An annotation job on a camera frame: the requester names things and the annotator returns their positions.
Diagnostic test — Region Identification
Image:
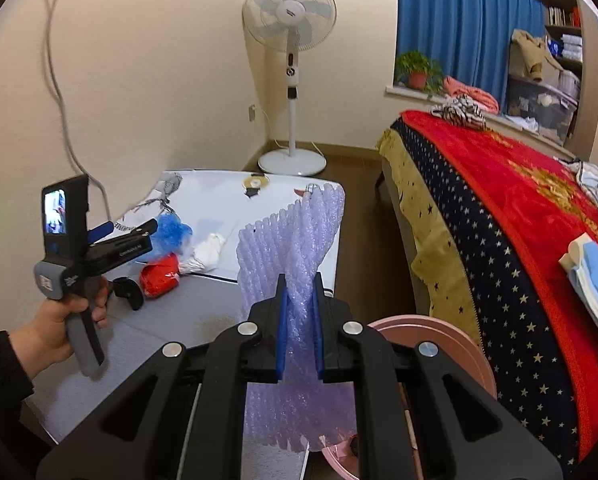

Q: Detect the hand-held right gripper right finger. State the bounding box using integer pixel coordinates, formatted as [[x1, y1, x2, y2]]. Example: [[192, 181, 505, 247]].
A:
[[311, 272, 564, 480]]

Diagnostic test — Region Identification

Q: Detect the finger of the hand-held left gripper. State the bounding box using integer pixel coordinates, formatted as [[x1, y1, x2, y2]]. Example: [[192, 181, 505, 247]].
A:
[[86, 221, 114, 242], [111, 219, 158, 242]]

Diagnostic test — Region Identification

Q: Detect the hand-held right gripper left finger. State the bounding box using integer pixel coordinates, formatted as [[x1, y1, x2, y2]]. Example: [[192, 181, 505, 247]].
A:
[[36, 274, 290, 480]]

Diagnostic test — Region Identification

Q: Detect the blue plastic bag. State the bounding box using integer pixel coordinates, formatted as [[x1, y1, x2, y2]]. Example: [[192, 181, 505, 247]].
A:
[[146, 212, 194, 263]]

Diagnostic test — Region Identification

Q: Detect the red plastic bag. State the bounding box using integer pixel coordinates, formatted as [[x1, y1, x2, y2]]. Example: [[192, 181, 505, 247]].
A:
[[140, 253, 180, 298]]

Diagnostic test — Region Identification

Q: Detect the purple foam net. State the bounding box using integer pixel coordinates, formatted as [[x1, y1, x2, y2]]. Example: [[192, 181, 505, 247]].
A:
[[236, 182, 357, 453]]

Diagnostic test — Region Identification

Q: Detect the pink plastic bin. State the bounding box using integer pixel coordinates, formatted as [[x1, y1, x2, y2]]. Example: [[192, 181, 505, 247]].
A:
[[321, 314, 497, 480]]

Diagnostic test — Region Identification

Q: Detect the person's left hand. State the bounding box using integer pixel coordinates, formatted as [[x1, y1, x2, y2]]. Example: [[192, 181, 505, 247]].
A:
[[28, 295, 110, 367]]

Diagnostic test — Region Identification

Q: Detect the black plastic bag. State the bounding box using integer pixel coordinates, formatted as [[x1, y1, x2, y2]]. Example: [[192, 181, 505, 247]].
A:
[[113, 276, 144, 311]]

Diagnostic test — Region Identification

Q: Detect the white crumpled tissue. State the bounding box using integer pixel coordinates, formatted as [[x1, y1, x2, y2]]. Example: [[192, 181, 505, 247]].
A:
[[179, 232, 227, 275]]

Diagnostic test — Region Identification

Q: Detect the white printed low table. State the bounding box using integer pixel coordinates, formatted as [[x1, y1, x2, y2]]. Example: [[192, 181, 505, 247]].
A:
[[21, 167, 347, 480]]

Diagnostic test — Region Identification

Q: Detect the yellow bed skirt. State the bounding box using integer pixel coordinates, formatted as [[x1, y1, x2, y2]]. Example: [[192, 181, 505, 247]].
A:
[[376, 129, 484, 346]]

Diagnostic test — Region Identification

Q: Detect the red floral blanket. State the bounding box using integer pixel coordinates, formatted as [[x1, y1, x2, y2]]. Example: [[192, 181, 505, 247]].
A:
[[401, 110, 598, 466]]

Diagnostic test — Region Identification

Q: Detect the white window sill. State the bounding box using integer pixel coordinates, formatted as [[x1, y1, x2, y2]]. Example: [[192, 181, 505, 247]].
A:
[[385, 85, 577, 153]]

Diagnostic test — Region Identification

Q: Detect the black white striped cloth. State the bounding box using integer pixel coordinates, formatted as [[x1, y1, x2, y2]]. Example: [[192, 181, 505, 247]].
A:
[[430, 96, 490, 131]]

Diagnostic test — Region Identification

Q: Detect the white standing fan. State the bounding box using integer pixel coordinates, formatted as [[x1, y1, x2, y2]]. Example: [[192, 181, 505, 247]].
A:
[[242, 0, 338, 177]]

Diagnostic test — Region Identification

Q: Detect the green potted plant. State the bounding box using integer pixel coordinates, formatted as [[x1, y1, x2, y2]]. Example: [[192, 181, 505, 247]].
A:
[[394, 51, 444, 95]]

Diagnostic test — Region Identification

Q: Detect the cream foam pad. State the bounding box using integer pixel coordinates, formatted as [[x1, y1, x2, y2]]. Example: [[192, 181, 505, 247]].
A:
[[559, 234, 598, 271]]

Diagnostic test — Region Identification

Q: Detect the pink folded cloth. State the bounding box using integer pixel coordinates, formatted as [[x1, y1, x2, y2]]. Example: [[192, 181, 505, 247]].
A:
[[443, 76, 500, 113]]

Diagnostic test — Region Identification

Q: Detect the blue striped white cloth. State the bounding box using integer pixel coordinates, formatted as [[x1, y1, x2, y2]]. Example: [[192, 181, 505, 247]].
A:
[[561, 157, 598, 196]]

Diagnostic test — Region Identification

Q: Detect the large clear storage box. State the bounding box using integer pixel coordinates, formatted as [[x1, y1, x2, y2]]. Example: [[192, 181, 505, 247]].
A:
[[506, 72, 580, 143]]

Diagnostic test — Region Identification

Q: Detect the blue curtain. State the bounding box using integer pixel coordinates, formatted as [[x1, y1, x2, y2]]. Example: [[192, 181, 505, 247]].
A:
[[396, 0, 550, 111]]

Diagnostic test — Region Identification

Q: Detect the beige jacket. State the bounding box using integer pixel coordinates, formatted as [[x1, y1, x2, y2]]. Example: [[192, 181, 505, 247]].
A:
[[510, 29, 562, 83]]

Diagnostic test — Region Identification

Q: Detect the small clear storage box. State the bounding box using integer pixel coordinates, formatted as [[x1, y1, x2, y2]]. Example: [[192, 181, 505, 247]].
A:
[[559, 67, 582, 96]]

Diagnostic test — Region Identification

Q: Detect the wooden bookshelf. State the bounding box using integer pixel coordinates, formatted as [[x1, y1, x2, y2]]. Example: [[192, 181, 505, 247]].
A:
[[544, 0, 598, 156]]

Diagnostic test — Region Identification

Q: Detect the row of books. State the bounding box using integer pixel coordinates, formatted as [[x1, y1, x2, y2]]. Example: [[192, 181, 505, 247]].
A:
[[546, 6, 580, 26]]

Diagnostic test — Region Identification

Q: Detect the grey wall cable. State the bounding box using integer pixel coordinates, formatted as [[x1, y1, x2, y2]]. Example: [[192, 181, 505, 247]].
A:
[[39, 0, 114, 226]]

